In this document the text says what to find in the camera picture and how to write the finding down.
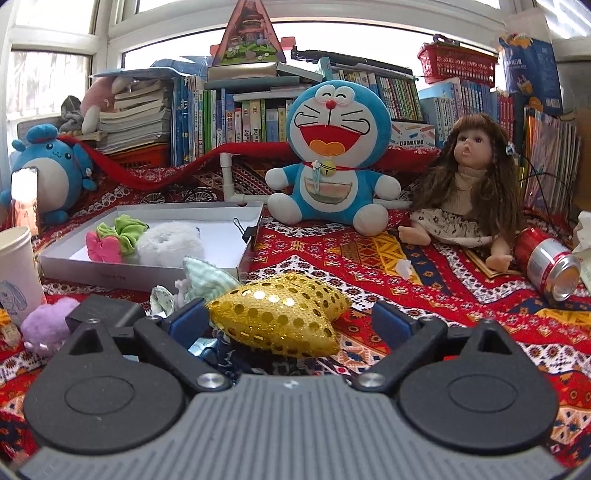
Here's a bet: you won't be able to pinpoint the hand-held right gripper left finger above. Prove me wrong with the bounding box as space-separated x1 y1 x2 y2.
60 298 232 394

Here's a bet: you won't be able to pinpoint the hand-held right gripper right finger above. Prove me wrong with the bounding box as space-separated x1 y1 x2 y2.
351 300 520 398

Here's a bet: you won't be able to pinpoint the green striped plush toy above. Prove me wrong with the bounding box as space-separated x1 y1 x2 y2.
175 256 241 305

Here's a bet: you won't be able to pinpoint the gold foil ball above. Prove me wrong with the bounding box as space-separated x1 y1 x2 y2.
209 272 352 358

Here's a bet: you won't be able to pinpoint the white cardboard box tray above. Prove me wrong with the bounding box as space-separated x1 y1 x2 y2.
38 200 265 294

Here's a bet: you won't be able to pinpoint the small green patterned cloth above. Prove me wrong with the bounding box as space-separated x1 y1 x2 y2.
151 285 176 317

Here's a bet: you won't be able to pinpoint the dark blue patterned cloth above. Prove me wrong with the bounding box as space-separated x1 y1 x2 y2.
189 337 333 377

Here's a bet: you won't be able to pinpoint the red patterned blanket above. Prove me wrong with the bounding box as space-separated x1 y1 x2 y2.
0 164 591 467

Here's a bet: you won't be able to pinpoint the white fluffy ball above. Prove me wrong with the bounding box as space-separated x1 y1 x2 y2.
137 222 206 268

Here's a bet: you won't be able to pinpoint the black binder clip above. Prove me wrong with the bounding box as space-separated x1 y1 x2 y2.
232 218 259 243

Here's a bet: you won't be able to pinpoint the green scrunchie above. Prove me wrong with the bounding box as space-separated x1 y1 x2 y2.
96 215 150 254

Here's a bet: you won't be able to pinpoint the pink scrunchie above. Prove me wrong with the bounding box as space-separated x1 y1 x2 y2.
85 232 123 264

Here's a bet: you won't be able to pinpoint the purple fluffy toy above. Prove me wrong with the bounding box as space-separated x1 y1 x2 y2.
21 296 81 356

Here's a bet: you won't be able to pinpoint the red scarf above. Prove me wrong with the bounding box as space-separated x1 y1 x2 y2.
55 134 441 191

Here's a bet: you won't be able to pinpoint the red drink can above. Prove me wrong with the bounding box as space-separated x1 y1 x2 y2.
514 227 581 302

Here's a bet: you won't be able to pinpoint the orange plastic crate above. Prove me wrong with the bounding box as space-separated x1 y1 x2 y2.
108 143 171 169

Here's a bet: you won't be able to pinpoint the white paper cup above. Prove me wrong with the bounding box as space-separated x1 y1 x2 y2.
0 226 47 326

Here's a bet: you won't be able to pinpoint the long-haired doll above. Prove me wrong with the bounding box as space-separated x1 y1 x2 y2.
398 113 525 273

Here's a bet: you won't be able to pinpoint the coloured pencil box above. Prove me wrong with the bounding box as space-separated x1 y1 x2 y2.
390 120 437 149

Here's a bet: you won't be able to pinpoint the smartphone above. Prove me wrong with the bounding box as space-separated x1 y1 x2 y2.
10 167 40 232

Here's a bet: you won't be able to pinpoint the row of upright books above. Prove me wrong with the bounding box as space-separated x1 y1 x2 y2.
172 65 518 167

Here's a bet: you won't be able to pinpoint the round blue plush toy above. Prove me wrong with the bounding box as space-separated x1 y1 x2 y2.
0 124 98 227

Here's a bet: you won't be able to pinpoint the stack of worn books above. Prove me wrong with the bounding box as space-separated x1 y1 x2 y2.
96 78 172 155

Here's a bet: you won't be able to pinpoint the blue cat plush toy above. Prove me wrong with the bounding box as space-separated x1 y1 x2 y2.
264 79 402 237

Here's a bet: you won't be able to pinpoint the row of thin booklets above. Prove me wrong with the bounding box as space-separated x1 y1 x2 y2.
522 107 583 215

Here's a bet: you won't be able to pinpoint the grey plush toy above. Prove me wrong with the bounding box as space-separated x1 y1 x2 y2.
59 95 86 134

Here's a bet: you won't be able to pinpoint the pink plush toy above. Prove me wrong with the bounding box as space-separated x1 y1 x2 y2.
81 76 134 134

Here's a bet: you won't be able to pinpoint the flat stacked books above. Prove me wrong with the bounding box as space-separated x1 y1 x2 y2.
205 62 319 103

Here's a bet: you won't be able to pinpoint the blue flat folder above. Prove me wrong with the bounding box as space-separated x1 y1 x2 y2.
90 55 215 79

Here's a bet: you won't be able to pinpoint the black toy gun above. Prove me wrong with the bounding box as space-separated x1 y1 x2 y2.
291 45 414 77

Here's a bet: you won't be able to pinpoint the red plastic basket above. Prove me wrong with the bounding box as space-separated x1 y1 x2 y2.
417 42 499 88

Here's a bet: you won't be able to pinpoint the blue printed box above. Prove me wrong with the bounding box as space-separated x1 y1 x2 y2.
499 33 564 116

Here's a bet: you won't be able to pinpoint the triangular toy house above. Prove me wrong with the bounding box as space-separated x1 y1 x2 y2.
212 0 288 65

